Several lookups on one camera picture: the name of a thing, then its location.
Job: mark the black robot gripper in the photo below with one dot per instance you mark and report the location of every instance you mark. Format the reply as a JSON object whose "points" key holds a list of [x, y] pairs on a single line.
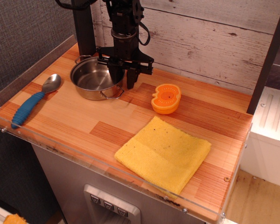
{"points": [[125, 55]]}

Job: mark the stainless steel pot with handles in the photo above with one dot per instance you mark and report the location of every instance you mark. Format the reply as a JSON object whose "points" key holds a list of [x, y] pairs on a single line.
{"points": [[93, 81]]}

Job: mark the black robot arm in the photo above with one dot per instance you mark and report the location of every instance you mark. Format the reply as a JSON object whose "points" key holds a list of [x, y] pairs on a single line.
{"points": [[128, 33]]}

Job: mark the yellow folded cloth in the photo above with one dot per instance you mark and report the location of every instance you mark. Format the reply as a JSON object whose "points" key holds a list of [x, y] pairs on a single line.
{"points": [[164, 156]]}

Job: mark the orange toy pumpkin half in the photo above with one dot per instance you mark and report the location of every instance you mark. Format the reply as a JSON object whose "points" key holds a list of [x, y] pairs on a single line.
{"points": [[166, 98]]}

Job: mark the grey toy kitchen cabinet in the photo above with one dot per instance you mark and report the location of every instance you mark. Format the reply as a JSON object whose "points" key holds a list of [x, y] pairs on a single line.
{"points": [[67, 179]]}

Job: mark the silver panel with buttons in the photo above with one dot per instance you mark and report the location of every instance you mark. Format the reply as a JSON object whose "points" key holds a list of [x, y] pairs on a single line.
{"points": [[105, 208]]}

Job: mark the yellow object bottom left corner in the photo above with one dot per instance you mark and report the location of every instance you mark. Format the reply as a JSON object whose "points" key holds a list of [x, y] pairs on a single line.
{"points": [[14, 219]]}

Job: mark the dark left vertical post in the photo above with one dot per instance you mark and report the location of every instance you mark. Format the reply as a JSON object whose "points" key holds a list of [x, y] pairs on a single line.
{"points": [[84, 31]]}

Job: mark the dark vertical post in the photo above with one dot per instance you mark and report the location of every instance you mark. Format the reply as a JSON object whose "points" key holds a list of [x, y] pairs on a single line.
{"points": [[84, 31], [265, 71]]}

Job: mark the metal spoon with blue handle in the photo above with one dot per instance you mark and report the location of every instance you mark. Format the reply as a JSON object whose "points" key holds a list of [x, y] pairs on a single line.
{"points": [[50, 85]]}

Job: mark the dark right vertical post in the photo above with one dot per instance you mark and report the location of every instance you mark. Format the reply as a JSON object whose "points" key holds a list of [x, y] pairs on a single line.
{"points": [[265, 71]]}

